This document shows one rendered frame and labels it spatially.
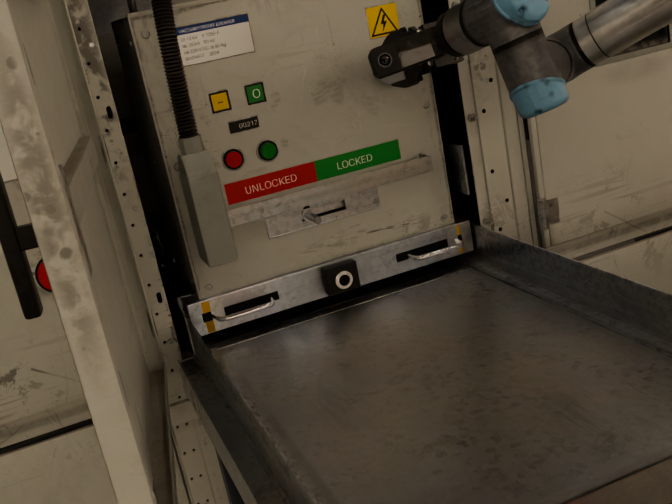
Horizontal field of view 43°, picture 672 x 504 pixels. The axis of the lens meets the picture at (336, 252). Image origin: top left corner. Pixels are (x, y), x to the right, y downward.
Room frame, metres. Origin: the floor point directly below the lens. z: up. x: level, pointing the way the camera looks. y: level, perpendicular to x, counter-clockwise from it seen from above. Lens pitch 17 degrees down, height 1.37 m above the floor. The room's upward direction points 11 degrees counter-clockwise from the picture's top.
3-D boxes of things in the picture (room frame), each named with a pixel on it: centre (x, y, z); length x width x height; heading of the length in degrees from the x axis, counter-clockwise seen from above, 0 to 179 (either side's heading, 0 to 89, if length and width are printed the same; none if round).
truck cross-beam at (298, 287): (1.43, 0.01, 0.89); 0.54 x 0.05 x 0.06; 108
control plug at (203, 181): (1.29, 0.18, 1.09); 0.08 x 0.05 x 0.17; 18
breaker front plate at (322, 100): (1.42, 0.01, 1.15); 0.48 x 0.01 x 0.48; 108
